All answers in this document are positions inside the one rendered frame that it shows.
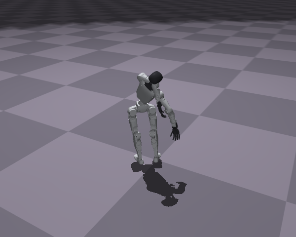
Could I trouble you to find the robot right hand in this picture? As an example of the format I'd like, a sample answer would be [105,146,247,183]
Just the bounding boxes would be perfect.
[170,123,180,141]

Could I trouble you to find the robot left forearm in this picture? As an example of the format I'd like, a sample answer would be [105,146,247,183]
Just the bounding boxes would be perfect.
[151,84,160,105]

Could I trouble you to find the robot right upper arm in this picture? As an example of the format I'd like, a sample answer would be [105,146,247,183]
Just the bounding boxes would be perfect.
[154,91,173,114]

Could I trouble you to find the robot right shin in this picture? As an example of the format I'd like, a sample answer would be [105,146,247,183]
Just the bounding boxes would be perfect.
[151,130,158,157]

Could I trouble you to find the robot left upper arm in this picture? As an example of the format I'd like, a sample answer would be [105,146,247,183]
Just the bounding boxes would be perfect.
[137,73,159,88]

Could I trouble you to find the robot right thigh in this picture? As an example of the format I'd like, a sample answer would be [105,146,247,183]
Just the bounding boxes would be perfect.
[148,104,157,138]

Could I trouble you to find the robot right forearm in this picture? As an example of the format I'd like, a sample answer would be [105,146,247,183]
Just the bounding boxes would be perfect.
[168,111,177,127]

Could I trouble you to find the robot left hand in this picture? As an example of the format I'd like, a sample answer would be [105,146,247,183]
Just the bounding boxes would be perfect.
[157,101,166,118]

